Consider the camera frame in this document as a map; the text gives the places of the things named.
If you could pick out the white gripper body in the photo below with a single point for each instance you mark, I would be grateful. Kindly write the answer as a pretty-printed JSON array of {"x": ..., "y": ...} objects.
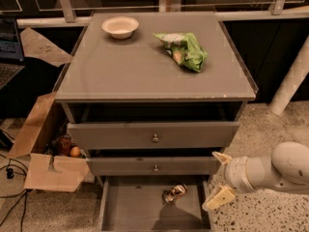
[{"x": 236, "y": 173}]

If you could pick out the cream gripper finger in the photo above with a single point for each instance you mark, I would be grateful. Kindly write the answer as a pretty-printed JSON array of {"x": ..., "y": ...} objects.
[
  {"x": 222, "y": 158},
  {"x": 219, "y": 196}
]

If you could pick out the orange soda can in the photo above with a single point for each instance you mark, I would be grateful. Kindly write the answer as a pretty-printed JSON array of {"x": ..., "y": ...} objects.
[{"x": 173, "y": 194}]

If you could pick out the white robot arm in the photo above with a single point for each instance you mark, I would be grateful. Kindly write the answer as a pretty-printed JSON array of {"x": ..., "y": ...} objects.
[{"x": 286, "y": 169}]

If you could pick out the grey bottom drawer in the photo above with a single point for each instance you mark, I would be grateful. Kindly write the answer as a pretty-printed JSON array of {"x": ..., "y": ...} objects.
[{"x": 135, "y": 204}]

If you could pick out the grey drawer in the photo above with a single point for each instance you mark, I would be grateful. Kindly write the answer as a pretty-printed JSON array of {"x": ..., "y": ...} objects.
[
  {"x": 153, "y": 166},
  {"x": 92, "y": 136},
  {"x": 135, "y": 204}
]

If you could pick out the grey drawer cabinet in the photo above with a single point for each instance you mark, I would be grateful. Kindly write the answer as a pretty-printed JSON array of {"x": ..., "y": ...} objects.
[{"x": 136, "y": 81}]

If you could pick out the grey middle drawer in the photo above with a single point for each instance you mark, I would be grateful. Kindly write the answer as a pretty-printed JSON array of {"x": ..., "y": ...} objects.
[{"x": 153, "y": 166}]

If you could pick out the grey top drawer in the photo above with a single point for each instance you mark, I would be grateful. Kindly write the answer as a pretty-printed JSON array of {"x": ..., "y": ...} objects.
[{"x": 92, "y": 136}]

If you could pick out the white diagonal pole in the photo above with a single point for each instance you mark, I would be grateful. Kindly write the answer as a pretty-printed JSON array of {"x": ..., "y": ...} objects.
[{"x": 292, "y": 81}]

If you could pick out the green chip bag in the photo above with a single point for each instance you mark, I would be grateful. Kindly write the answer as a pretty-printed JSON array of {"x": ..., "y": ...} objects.
[{"x": 185, "y": 49}]

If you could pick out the orange fruit in box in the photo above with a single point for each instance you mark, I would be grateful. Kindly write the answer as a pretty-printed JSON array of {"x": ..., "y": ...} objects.
[{"x": 75, "y": 152}]

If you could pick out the dark red jar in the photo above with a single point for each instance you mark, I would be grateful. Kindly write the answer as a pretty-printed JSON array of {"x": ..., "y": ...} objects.
[{"x": 64, "y": 143}]

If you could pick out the white paper bowl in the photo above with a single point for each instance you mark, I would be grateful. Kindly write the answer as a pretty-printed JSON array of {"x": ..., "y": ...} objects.
[{"x": 120, "y": 27}]

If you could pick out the open cardboard box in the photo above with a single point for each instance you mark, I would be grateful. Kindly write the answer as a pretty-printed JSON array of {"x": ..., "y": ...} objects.
[{"x": 38, "y": 139}]

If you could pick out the brown cardboard sheet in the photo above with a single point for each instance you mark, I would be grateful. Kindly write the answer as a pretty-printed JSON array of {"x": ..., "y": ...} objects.
[{"x": 36, "y": 45}]

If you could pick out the black laptop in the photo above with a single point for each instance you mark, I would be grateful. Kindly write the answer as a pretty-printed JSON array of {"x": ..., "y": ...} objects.
[{"x": 11, "y": 50}]

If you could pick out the metal railing frame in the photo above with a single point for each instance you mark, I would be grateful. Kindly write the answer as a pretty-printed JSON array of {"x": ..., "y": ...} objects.
[{"x": 67, "y": 4}]

